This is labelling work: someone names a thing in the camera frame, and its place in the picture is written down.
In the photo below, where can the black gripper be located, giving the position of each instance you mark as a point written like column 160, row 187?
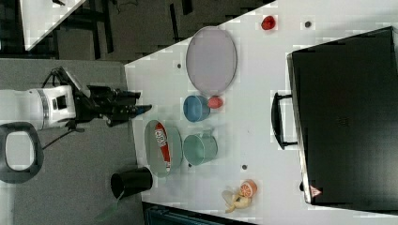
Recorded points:
column 104, row 101

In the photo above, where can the red ketchup bottle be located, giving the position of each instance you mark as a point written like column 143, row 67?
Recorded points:
column 161, row 138

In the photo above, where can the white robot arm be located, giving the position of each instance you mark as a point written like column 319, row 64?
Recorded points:
column 67, row 107

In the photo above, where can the green oval strainer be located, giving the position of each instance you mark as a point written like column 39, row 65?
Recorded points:
column 153, row 152

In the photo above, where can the blue cup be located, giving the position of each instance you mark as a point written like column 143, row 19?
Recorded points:
column 195, row 108

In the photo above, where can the black cylinder cup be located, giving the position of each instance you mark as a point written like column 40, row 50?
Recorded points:
column 128, row 183

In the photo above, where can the green mug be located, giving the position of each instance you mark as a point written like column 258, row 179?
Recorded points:
column 200, row 148

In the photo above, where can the red strawberry toy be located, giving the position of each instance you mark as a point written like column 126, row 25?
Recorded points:
column 214, row 102

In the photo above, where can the grey round plate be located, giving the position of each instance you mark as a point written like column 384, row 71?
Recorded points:
column 211, row 60

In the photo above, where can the peeled banana toy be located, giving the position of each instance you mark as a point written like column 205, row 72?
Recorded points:
column 234, row 200

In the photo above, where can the orange slice toy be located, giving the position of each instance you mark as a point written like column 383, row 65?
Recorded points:
column 248, row 188

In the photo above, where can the black toaster oven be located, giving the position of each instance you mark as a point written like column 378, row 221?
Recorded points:
column 344, row 96

